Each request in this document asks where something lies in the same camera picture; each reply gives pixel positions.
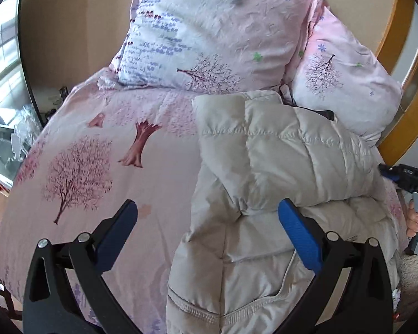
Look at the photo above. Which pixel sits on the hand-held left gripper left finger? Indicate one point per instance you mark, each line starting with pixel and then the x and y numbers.
pixel 120 229

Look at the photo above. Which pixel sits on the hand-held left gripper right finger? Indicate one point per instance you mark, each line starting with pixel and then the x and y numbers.
pixel 299 236

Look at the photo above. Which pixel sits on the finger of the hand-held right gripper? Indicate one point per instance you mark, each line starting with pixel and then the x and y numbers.
pixel 388 173

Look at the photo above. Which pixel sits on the white puffer jacket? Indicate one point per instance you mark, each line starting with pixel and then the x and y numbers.
pixel 264 153

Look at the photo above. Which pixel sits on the pink tree print bedsheet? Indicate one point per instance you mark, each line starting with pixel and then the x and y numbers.
pixel 90 146

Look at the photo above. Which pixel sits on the small tree print pillow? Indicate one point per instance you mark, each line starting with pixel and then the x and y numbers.
pixel 351 87

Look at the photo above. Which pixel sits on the dark wooden chair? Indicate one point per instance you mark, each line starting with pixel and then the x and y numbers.
pixel 0 268

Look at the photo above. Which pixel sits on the glass table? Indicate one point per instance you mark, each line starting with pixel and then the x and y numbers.
pixel 10 139

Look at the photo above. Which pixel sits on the large window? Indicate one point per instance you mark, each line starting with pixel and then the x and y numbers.
pixel 3 48

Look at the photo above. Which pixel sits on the large tree print pillow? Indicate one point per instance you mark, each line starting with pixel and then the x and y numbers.
pixel 212 24

